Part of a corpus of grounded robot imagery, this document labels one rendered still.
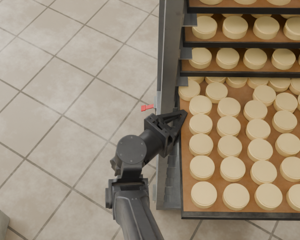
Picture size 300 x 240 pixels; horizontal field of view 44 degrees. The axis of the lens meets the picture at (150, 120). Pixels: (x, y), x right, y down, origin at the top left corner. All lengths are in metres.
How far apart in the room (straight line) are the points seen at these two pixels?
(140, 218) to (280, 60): 0.48
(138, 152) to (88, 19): 1.84
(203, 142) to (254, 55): 0.23
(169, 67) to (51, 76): 1.50
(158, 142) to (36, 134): 1.30
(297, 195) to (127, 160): 0.33
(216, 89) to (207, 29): 0.16
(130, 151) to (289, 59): 0.42
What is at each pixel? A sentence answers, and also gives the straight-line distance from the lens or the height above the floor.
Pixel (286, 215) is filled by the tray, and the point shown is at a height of 0.99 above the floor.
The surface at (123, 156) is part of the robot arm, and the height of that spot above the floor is 1.08.
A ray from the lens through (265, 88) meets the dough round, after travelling 0.88.
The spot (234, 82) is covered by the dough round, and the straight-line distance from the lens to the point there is 0.88.
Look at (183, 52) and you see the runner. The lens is 0.75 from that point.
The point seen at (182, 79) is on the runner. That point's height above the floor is 1.04.
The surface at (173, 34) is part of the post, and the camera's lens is 0.68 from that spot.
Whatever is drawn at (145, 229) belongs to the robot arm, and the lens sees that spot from 0.54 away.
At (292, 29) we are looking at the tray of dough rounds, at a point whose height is 1.15.
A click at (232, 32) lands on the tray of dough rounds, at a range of 0.77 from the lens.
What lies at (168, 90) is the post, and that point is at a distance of 0.82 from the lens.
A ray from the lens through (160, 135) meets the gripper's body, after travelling 0.76.
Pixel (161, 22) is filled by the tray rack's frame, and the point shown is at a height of 0.62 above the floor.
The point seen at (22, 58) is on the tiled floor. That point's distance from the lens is 2.33.
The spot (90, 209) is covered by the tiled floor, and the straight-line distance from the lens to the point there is 1.79.
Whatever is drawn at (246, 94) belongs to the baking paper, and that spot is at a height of 0.98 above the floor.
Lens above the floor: 1.69
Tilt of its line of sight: 60 degrees down
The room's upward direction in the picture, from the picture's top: straight up
